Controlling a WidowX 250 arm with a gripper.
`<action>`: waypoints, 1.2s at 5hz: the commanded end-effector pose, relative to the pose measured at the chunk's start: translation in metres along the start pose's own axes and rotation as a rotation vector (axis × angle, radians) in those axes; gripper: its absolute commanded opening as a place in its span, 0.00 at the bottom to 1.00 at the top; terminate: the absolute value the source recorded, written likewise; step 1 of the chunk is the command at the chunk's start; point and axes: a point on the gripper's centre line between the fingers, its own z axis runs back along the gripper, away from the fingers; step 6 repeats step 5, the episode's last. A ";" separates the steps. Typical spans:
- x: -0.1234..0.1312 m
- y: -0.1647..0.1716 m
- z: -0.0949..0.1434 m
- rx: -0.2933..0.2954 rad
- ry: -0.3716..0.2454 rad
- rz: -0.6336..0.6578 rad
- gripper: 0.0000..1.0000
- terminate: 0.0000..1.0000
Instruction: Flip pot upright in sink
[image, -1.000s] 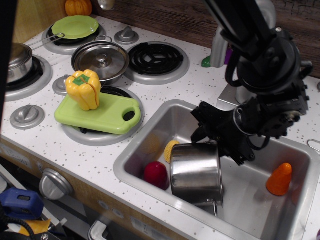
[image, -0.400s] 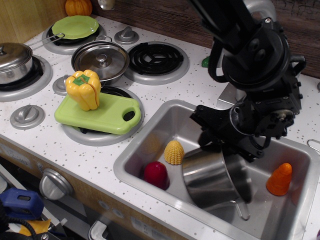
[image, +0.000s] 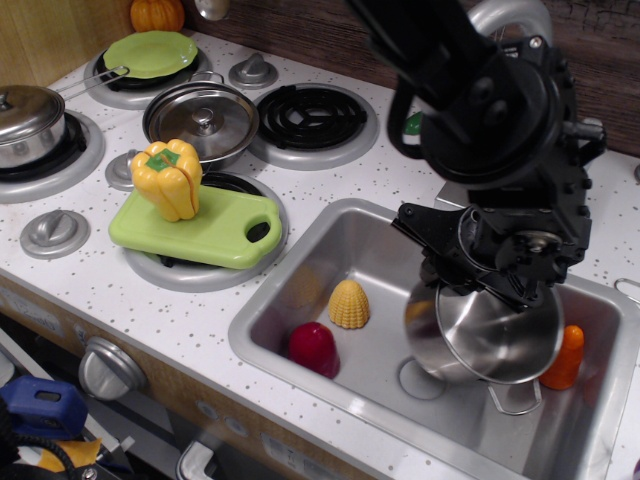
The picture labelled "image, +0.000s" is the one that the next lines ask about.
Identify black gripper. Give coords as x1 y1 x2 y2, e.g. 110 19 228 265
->
390 202 551 314

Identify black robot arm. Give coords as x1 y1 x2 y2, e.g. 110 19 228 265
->
351 1 606 310

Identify stainless steel sink basin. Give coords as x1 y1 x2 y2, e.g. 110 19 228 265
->
229 199 639 479

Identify steel pot with lid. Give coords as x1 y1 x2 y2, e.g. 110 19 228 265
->
142 72 260 170

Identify orange toy carrot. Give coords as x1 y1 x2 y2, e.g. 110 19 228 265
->
539 325 585 390

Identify purple toy eggplant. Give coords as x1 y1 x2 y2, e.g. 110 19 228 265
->
403 111 423 137

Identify yellow toy corn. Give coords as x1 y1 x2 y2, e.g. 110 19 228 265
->
328 279 370 329

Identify red toy vegetable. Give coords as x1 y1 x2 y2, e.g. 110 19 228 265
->
288 322 340 379

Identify silver toy faucet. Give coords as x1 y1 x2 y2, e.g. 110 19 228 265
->
433 0 554 211

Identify black coil burner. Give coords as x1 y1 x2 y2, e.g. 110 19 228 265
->
257 85 368 151

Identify green cutting board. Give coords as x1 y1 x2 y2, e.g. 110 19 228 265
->
109 186 282 270

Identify grey stove knob top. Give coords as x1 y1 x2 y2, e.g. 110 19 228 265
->
228 53 279 90

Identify grey stove knob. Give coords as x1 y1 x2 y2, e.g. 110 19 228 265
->
19 209 91 260
105 149 138 192
228 53 279 90

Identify yellow toy bell pepper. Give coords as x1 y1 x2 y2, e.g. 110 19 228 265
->
130 139 203 222

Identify hanging silver spoon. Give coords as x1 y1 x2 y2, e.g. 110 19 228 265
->
194 0 231 22

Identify grey stove knob middle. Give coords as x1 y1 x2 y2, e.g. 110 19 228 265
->
105 149 138 192

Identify green toy plate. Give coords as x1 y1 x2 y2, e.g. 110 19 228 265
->
102 31 198 80

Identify silver front oven knob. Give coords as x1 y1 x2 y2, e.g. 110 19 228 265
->
78 336 147 401

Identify orange toy pumpkin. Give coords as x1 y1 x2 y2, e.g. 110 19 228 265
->
130 0 185 32

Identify grey stove knob left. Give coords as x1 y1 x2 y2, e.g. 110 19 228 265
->
19 209 91 260

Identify yellow cloth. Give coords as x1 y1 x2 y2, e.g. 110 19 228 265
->
37 438 102 473

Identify steel pan with lid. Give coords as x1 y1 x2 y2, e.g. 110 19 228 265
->
0 65 130 171

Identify wire utensil handle right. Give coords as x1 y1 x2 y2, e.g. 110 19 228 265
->
614 278 640 304

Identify silver oven door handle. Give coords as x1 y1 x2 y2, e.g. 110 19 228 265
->
176 441 217 480

